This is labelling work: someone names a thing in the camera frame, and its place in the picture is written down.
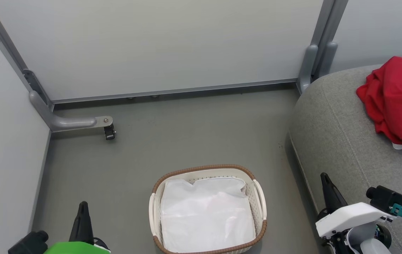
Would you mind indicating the black caster wheel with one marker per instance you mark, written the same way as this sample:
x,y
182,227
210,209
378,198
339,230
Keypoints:
x,y
109,132

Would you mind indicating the grey fabric sofa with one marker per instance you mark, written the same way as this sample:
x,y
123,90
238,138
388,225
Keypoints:
x,y
342,141

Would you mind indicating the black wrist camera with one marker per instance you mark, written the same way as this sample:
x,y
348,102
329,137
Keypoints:
x,y
29,243
384,198

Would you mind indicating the grey partition post with feet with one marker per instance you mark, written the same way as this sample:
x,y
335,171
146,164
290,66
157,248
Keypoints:
x,y
322,46

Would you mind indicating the grey partition foot bracket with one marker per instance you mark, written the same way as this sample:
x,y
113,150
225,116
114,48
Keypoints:
x,y
63,121

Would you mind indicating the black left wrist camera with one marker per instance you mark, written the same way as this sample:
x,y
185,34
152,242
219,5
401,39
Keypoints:
x,y
29,243

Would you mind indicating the white cloth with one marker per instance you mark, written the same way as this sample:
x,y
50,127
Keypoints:
x,y
206,215

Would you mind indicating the white laundry basket brown rim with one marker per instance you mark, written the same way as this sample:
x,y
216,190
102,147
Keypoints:
x,y
257,197

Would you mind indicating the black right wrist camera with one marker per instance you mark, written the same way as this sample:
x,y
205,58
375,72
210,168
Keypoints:
x,y
384,198

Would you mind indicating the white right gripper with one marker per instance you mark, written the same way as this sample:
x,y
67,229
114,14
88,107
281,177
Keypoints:
x,y
352,215

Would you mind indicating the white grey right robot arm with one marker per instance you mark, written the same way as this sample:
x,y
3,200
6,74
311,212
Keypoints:
x,y
370,240

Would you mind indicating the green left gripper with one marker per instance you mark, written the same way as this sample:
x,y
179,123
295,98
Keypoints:
x,y
77,248

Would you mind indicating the grey partition corner post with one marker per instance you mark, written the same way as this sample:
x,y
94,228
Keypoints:
x,y
10,49

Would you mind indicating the red knit garment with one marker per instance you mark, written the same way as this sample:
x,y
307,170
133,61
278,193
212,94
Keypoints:
x,y
398,98

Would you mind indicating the grey partition bottom rail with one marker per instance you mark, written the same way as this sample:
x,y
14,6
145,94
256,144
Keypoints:
x,y
172,91

